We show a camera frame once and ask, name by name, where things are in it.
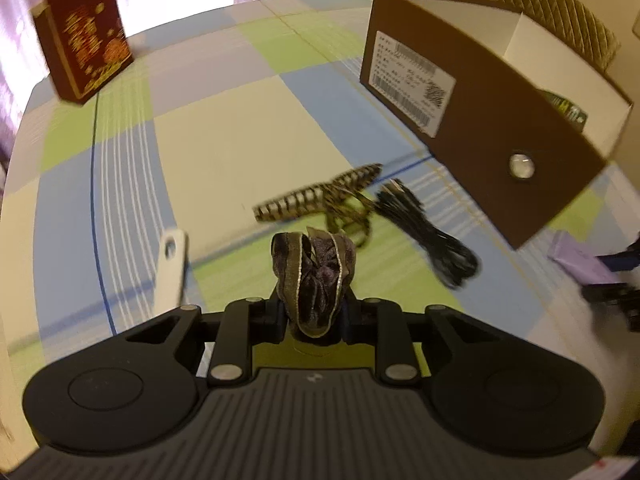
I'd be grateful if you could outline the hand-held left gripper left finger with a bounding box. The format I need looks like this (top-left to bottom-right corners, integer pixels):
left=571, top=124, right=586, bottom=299
left=125, top=298, right=291, bottom=387

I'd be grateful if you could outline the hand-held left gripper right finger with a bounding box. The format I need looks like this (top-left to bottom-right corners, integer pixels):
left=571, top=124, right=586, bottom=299
left=342, top=297, right=498, bottom=387

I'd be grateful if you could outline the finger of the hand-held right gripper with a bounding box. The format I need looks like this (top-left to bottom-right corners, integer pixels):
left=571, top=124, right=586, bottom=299
left=582, top=283, right=640, bottom=332
left=595, top=242, right=640, bottom=273

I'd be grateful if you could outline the lavender cream tube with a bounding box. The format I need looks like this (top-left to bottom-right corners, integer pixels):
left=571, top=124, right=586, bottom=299
left=547, top=230, right=621, bottom=286

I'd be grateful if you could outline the dark velvet hair scrunchie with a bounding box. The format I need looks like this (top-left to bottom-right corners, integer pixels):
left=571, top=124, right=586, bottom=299
left=270, top=226, right=358, bottom=346

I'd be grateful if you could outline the white plastic rice scoop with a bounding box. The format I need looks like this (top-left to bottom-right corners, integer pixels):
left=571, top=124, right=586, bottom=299
left=152, top=228, right=190, bottom=317

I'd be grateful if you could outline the black cable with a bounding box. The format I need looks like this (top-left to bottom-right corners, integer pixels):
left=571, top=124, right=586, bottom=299
left=374, top=178, right=482, bottom=289

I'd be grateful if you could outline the leopard pattern hair claw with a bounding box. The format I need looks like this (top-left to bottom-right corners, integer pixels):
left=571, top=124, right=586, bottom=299
left=252, top=162, right=385, bottom=248

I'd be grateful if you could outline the dark green packet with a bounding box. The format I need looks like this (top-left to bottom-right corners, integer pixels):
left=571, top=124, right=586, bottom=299
left=545, top=91, right=588, bottom=133

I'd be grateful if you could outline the brown storage box white inside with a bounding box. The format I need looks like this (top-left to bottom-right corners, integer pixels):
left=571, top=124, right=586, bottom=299
left=360, top=0, right=633, bottom=251

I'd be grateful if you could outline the checked cloth covered desktop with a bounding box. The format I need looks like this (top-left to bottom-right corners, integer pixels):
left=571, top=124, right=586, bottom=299
left=0, top=0, right=640, bottom=411

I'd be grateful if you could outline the quilted olive chair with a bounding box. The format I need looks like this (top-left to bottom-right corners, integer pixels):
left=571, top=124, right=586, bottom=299
left=495, top=0, right=621, bottom=73

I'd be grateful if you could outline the dark red printed gift box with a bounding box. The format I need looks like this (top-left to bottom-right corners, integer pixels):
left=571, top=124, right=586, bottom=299
left=31, top=0, right=135, bottom=107

